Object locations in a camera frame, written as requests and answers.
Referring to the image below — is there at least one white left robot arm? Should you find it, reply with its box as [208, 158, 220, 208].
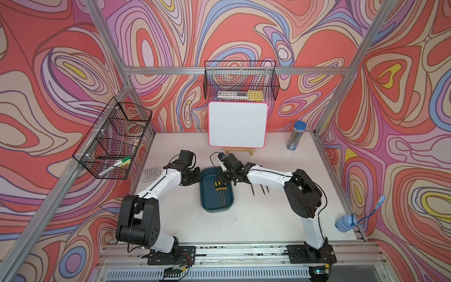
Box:
[116, 163, 202, 255]

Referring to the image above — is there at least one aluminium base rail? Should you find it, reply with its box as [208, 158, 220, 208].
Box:
[90, 241, 397, 282]

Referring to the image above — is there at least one aluminium frame post right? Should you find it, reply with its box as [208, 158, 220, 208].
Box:
[314, 1, 398, 136]

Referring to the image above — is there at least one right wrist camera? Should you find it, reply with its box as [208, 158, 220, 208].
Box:
[218, 153, 243, 170]

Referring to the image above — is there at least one pink framed whiteboard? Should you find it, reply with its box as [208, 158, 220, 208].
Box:
[209, 102, 268, 149]

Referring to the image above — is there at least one green white marker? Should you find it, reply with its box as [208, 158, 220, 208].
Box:
[98, 156, 132, 177]

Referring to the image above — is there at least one aluminium frame post left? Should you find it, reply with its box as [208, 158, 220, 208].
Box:
[85, 1, 143, 106]

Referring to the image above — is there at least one black wire basket left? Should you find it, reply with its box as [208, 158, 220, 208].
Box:
[72, 98, 153, 180]

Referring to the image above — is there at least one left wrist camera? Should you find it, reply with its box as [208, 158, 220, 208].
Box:
[177, 150, 196, 168]

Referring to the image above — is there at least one black wire basket back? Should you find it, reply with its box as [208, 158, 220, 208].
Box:
[203, 59, 280, 104]

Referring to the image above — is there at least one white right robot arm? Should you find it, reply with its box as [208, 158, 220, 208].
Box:
[220, 154, 330, 263]

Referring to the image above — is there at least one wooden easel stand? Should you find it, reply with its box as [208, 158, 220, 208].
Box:
[224, 148, 256, 156]

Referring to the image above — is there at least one white calculator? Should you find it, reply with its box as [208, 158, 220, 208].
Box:
[142, 166, 163, 182]

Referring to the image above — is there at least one clear pencil tube blue label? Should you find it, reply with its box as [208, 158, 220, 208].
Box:
[286, 121, 307, 150]

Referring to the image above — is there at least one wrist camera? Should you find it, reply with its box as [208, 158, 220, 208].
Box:
[218, 153, 243, 170]
[177, 150, 196, 168]

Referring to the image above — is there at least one aluminium frame back bar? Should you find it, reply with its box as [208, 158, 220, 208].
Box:
[124, 67, 351, 75]

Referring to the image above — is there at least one teal plastic storage box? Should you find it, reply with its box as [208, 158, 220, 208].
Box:
[200, 167, 234, 213]

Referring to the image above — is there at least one black wire basket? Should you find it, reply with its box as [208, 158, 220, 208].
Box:
[72, 98, 153, 180]
[203, 59, 280, 104]

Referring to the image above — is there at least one aluminium frame post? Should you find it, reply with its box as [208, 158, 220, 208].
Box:
[314, 1, 398, 136]
[85, 1, 143, 106]

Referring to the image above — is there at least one yellow box in basket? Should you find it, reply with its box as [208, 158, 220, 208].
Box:
[247, 90, 264, 102]

